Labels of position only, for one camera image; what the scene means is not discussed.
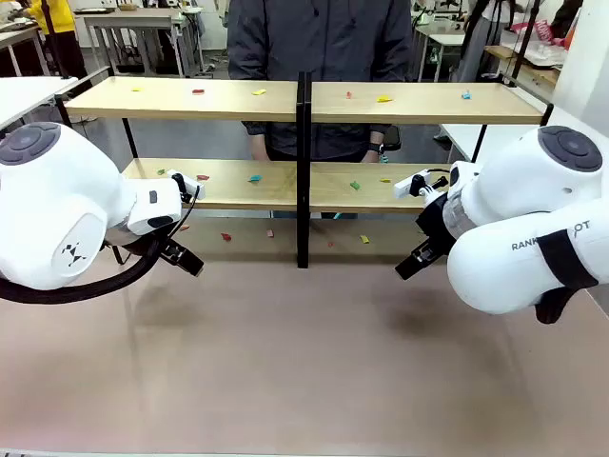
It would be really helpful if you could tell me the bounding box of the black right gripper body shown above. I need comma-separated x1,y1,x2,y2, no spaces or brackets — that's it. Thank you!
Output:
415,192,456,251

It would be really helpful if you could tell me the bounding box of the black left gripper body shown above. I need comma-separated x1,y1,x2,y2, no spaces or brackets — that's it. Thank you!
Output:
142,223,184,252

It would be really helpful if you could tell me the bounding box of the person's left forearm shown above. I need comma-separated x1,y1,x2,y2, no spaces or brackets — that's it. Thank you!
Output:
368,122,397,147

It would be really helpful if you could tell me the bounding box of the person's right hand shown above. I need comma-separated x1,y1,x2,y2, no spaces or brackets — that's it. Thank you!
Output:
250,134,270,162

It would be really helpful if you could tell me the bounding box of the white table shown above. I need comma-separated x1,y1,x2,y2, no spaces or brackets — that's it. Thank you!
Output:
0,75,80,132
440,122,524,163

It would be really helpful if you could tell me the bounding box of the wooden workbench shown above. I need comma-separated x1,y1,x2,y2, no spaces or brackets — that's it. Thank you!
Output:
482,45,560,89

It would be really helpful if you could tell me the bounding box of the white desk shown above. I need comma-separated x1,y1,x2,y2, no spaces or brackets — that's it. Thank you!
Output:
411,21,470,82

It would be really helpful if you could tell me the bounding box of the black tripod pole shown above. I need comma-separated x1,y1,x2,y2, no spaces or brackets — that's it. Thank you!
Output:
40,0,80,81
503,0,543,89

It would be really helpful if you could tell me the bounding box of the person in dark grey jacket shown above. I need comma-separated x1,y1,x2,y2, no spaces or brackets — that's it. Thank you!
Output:
226,0,414,163

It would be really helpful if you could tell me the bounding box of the grey metal table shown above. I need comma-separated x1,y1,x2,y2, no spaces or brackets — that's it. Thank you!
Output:
74,7,206,77

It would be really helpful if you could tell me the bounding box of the pink bag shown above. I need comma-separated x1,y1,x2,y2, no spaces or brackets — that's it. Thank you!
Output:
531,18,556,43

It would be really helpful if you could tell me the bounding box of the person in yellow top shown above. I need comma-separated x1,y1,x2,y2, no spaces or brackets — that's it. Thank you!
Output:
26,0,87,80

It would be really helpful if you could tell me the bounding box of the wood-top work table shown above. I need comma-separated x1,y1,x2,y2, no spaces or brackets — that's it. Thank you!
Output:
0,23,49,77

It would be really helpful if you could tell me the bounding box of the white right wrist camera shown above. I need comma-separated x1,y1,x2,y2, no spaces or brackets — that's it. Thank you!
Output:
393,171,451,201

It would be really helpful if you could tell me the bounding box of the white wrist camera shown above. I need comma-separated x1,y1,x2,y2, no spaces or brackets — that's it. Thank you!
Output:
167,169,206,201
393,171,451,201

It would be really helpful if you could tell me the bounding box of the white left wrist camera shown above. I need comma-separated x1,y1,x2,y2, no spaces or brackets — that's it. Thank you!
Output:
167,169,206,201

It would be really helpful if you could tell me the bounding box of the black braided cable sleeve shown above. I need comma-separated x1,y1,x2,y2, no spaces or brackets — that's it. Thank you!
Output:
0,235,166,306

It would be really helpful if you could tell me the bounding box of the wooden shelf unit black frame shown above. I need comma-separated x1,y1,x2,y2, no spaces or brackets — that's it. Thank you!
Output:
54,70,306,268
304,70,556,268

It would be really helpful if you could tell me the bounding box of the black fabric arm strap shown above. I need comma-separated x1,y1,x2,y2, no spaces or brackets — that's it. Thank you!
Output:
533,228,599,326

